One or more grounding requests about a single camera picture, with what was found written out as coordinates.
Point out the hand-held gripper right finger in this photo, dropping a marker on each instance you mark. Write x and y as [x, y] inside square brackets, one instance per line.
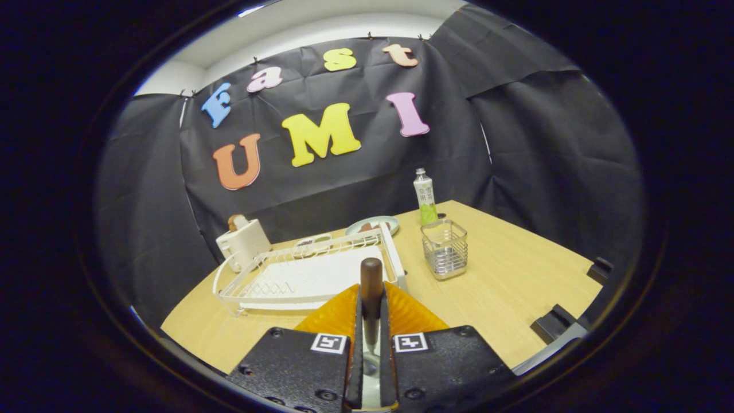
[387, 355]

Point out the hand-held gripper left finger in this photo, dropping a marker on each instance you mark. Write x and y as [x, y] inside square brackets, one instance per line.
[355, 355]

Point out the white divided seasoning dish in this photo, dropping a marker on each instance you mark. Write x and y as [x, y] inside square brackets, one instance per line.
[312, 241]

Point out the pale green plate with meat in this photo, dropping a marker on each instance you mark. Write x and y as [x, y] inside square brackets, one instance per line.
[391, 219]

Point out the white drain tray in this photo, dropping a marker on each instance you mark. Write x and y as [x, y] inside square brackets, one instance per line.
[321, 275]

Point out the brown meat piece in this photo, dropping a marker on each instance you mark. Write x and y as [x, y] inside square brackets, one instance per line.
[382, 225]
[367, 228]

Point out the white toaster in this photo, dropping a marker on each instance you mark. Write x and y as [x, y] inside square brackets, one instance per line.
[246, 244]

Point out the green drink bottle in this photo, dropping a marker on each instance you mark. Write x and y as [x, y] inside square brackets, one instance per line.
[424, 195]

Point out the black table clamp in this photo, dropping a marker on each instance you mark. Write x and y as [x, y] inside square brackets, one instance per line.
[553, 322]
[600, 268]

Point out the brown bread slice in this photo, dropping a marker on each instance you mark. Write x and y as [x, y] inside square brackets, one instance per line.
[237, 222]

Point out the black backdrop cloth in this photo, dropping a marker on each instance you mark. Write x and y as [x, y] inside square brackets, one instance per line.
[545, 172]

